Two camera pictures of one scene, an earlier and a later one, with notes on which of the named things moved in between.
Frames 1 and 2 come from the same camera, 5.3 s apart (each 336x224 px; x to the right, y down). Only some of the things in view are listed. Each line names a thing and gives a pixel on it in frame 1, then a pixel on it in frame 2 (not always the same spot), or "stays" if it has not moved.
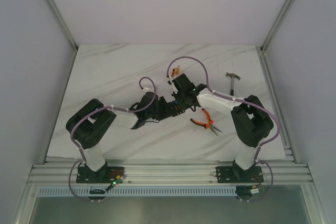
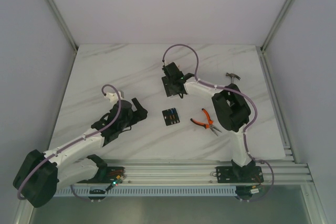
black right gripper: (176, 94) to (168, 91)
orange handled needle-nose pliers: (209, 125) stays
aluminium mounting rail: (167, 171) stays
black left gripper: (172, 108) to (137, 112)
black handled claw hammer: (232, 75) stays
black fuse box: (177, 107) to (170, 116)
